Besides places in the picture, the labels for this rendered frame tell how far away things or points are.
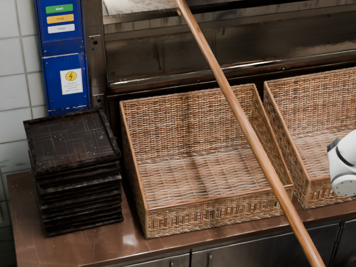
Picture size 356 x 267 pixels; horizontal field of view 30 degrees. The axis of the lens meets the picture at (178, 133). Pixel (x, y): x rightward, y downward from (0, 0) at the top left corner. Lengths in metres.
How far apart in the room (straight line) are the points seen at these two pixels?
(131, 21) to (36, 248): 0.87
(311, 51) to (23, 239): 1.32
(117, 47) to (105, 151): 0.42
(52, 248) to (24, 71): 0.64
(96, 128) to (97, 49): 0.29
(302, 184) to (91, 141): 0.80
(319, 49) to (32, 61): 1.13
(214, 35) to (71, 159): 0.74
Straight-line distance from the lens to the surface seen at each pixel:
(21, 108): 2.53
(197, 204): 2.33
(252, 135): 1.87
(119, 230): 2.43
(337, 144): 1.68
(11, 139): 2.62
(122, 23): 2.39
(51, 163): 2.23
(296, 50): 2.69
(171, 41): 2.51
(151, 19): 2.41
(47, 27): 2.32
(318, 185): 2.49
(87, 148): 2.28
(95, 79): 2.50
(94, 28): 2.39
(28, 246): 2.42
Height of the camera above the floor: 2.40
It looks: 40 degrees down
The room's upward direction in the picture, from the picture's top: 2 degrees clockwise
